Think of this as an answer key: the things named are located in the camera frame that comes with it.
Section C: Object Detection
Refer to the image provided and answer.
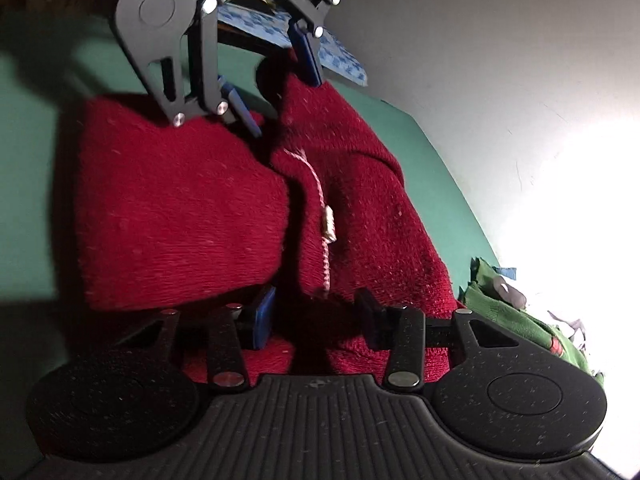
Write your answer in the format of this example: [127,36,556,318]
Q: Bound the blue white checkered towel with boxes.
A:
[218,3,368,87]

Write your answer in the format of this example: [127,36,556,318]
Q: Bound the green bed sheet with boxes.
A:
[1,12,498,302]

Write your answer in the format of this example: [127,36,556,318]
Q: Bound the dark red knit sweater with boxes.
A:
[74,76,457,378]

